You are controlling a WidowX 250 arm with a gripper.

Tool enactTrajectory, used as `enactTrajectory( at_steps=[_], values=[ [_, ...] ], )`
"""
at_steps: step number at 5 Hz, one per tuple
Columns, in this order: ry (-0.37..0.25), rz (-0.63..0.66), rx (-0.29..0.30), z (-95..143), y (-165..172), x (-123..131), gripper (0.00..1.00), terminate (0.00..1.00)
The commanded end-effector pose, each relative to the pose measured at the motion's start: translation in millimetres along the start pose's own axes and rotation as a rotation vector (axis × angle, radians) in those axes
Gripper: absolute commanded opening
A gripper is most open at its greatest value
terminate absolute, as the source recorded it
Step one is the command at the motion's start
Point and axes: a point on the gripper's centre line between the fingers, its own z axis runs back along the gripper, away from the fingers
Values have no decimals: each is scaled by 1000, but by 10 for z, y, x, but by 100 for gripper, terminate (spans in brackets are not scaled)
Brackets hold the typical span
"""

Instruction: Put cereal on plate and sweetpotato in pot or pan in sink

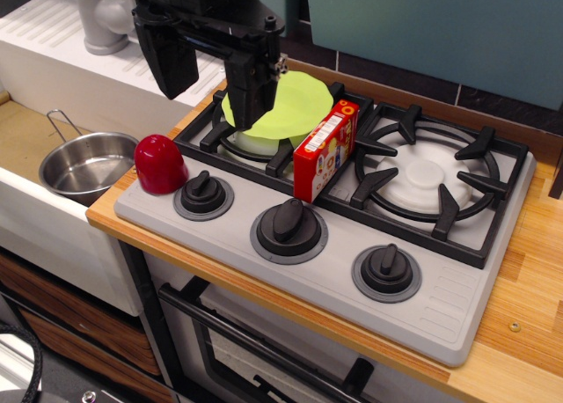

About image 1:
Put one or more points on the black middle stove knob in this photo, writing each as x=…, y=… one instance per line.
x=290, y=233

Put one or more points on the stainless steel pot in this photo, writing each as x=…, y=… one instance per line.
x=84, y=168

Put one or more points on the red cereal box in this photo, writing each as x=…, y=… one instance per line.
x=324, y=151

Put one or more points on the wooden drawer front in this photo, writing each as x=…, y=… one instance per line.
x=112, y=328

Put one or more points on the black burner grate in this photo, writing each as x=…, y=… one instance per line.
x=264, y=139
x=443, y=187

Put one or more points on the grey toy faucet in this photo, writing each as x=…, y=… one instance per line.
x=106, y=24

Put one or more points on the black left stove knob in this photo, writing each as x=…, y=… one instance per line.
x=203, y=198

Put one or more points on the black right stove knob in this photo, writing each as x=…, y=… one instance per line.
x=386, y=274

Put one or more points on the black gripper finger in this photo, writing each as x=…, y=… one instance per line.
x=251, y=86
x=172, y=61

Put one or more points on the black left burner grate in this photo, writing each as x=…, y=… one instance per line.
x=264, y=139

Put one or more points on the grey toy stove top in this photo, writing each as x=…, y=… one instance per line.
x=439, y=321

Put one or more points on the black right burner grate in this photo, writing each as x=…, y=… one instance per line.
x=443, y=187

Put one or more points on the lime green plate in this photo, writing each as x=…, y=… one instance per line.
x=301, y=103

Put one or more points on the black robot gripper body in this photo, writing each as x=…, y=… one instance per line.
x=221, y=28

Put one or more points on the white toy sink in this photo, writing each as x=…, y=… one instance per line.
x=51, y=89

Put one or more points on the oven door with black handle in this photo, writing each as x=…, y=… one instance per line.
x=243, y=352

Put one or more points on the black stove knob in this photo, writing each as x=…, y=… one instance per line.
x=290, y=233
x=203, y=198
x=386, y=274

